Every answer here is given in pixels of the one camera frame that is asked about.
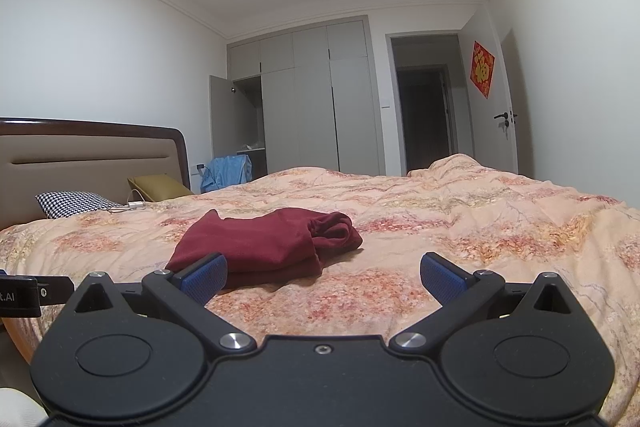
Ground white cloth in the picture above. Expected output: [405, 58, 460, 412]
[0, 387, 48, 427]

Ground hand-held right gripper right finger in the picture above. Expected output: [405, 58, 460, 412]
[389, 252, 585, 355]

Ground red diamond door decoration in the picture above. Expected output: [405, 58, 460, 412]
[469, 40, 496, 99]

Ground padded wooden bed headboard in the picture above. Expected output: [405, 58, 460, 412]
[0, 118, 192, 233]

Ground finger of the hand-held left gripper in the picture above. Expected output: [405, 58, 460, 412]
[37, 276, 76, 306]

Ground grey built-in wardrobe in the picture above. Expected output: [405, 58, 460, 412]
[209, 16, 387, 178]

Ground olive green pillow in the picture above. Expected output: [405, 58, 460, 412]
[127, 175, 195, 202]

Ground white room door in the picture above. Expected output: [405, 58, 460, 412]
[459, 4, 520, 175]

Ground blue garment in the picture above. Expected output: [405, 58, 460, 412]
[200, 154, 253, 194]

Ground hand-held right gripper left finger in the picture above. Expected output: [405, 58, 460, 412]
[64, 252, 258, 355]

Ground maroon long-sleeved sweater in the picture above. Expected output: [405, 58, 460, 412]
[165, 207, 364, 290]

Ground white charger with cable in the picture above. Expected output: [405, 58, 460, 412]
[112, 189, 146, 212]

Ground houndstooth pillow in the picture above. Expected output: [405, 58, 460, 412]
[35, 191, 123, 220]

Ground floral peach quilt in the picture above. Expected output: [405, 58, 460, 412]
[0, 153, 640, 425]

